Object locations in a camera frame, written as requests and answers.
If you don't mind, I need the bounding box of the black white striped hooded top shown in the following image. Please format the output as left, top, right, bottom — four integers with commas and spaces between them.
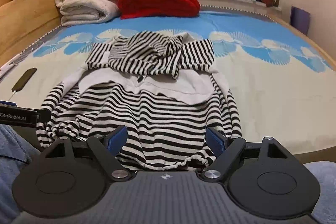
35, 31, 242, 171

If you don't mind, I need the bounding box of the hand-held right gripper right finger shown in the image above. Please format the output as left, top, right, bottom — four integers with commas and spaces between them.
201, 127, 301, 183

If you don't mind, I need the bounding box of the black flat remote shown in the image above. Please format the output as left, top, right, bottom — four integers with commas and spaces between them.
12, 68, 37, 91

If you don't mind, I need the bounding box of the person's blue fleece clothing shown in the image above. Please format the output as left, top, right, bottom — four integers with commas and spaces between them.
0, 123, 336, 224

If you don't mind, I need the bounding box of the purple board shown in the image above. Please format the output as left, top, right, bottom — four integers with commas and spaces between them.
290, 6, 311, 35

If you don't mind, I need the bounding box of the white speckled folded quilt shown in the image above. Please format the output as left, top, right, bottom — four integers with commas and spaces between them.
59, 0, 121, 27

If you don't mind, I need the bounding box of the red folded blanket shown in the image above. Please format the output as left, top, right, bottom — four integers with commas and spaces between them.
117, 0, 201, 20

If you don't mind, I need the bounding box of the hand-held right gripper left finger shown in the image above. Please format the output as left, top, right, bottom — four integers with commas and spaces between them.
39, 125, 133, 182

